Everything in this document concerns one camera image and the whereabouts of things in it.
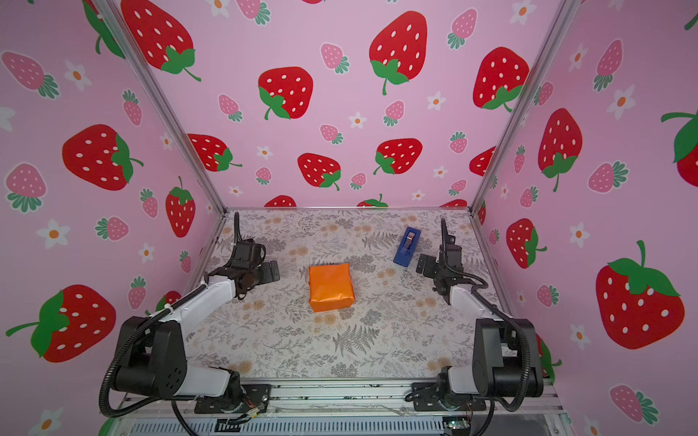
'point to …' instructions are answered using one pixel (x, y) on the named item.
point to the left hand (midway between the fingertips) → (266, 271)
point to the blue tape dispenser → (407, 247)
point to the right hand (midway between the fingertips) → (431, 261)
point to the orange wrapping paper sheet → (330, 288)
